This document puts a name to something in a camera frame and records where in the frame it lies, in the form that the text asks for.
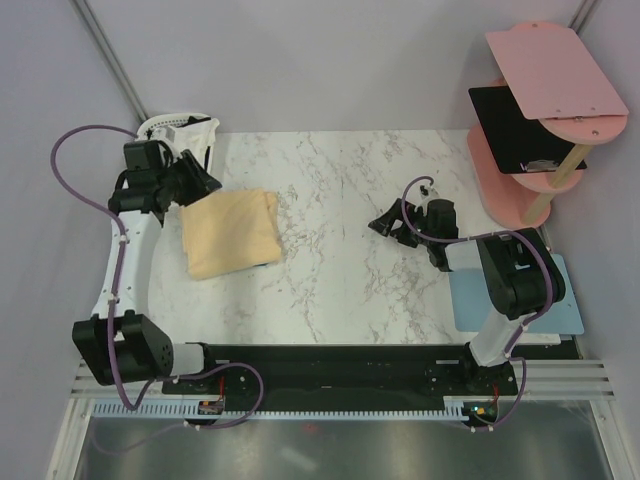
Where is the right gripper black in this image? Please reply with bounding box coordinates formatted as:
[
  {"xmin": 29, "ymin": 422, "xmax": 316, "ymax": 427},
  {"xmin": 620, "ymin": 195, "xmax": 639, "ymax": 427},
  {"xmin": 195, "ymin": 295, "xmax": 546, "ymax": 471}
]
[{"xmin": 368, "ymin": 199, "xmax": 435, "ymax": 249}]

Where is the yellow t shirt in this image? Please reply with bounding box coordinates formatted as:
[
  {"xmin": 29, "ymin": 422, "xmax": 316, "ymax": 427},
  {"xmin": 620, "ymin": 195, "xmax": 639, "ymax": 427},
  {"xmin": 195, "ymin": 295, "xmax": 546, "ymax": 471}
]
[{"xmin": 180, "ymin": 188, "xmax": 282, "ymax": 280}]

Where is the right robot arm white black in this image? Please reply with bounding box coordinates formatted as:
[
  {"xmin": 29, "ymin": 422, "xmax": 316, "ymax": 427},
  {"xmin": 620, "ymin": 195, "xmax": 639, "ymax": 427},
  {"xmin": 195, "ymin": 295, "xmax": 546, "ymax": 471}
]
[{"xmin": 368, "ymin": 198, "xmax": 566, "ymax": 394}]

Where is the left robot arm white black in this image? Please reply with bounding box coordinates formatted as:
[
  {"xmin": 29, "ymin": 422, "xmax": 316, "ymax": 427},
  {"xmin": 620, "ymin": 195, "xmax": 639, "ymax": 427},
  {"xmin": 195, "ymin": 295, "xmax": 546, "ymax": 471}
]
[{"xmin": 72, "ymin": 140, "xmax": 222, "ymax": 386}]

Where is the white t shirt in basket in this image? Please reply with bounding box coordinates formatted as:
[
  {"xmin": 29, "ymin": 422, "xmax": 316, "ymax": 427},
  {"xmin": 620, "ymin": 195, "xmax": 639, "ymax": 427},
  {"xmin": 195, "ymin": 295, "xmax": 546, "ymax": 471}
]
[{"xmin": 167, "ymin": 116, "xmax": 220, "ymax": 173}]

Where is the white perforated basket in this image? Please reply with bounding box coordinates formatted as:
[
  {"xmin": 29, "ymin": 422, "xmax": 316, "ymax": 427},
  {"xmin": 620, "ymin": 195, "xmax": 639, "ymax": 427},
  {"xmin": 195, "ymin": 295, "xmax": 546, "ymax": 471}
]
[{"xmin": 136, "ymin": 113, "xmax": 214, "ymax": 140}]

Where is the light blue clipboard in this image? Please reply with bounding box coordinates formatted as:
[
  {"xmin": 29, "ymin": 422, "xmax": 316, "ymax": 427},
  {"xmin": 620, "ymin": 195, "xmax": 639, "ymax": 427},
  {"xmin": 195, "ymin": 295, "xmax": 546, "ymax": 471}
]
[{"xmin": 449, "ymin": 253, "xmax": 584, "ymax": 335}]

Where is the black clipboard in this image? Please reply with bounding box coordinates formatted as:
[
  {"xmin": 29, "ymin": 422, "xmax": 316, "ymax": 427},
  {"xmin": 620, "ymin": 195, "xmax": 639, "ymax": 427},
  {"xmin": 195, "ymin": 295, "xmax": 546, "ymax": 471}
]
[{"xmin": 468, "ymin": 86, "xmax": 574, "ymax": 175}]

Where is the pink tiered shelf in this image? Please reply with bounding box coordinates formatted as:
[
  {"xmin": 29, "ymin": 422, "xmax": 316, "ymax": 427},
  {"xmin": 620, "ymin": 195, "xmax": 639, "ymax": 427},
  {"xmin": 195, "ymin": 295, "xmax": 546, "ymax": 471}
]
[{"xmin": 467, "ymin": 22, "xmax": 629, "ymax": 230}]

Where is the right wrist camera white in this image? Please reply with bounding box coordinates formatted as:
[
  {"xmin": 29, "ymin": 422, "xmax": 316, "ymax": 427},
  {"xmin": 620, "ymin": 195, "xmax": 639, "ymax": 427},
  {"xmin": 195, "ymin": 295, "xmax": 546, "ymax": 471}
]
[{"xmin": 419, "ymin": 184, "xmax": 440, "ymax": 211}]

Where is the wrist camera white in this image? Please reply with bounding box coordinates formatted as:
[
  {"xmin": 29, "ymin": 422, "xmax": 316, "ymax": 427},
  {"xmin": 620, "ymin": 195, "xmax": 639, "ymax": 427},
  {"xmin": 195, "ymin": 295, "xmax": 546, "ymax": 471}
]
[
  {"xmin": 419, "ymin": 184, "xmax": 440, "ymax": 211},
  {"xmin": 145, "ymin": 125, "xmax": 177, "ymax": 152}
]

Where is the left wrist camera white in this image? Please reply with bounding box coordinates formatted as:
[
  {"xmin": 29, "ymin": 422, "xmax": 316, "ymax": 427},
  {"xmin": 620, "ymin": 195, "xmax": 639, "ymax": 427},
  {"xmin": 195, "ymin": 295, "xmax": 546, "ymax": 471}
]
[{"xmin": 145, "ymin": 125, "xmax": 177, "ymax": 152}]

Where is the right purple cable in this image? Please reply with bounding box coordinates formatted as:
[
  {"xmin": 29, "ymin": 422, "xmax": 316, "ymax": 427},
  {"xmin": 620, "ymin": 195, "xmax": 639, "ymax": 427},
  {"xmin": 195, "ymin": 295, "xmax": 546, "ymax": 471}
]
[{"xmin": 402, "ymin": 175, "xmax": 556, "ymax": 432}]

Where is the purple cable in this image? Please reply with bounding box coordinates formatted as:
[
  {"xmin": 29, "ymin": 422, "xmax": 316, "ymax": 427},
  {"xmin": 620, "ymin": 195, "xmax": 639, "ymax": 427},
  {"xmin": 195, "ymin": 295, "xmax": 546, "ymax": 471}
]
[
  {"xmin": 51, "ymin": 124, "xmax": 266, "ymax": 454},
  {"xmin": 402, "ymin": 175, "xmax": 556, "ymax": 432}
]

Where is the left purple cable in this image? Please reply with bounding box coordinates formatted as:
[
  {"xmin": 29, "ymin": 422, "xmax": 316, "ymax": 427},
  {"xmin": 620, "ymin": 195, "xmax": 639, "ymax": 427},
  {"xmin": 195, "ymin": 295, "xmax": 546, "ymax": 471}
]
[{"xmin": 51, "ymin": 124, "xmax": 266, "ymax": 454}]

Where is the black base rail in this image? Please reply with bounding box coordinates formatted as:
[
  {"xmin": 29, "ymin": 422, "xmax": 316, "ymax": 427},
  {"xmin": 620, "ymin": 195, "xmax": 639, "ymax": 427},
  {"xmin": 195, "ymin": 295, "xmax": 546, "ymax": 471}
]
[{"xmin": 159, "ymin": 343, "xmax": 584, "ymax": 412}]

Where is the aluminium frame rail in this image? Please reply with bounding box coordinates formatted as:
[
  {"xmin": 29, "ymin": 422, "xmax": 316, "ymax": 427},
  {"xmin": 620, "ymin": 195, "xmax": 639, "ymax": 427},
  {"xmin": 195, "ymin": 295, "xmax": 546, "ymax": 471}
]
[{"xmin": 70, "ymin": 360, "xmax": 614, "ymax": 401}]

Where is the white slotted cable duct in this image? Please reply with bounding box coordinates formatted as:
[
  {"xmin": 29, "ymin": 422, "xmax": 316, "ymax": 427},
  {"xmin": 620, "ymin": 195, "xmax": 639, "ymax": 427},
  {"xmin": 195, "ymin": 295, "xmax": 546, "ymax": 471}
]
[{"xmin": 92, "ymin": 399, "xmax": 469, "ymax": 421}]

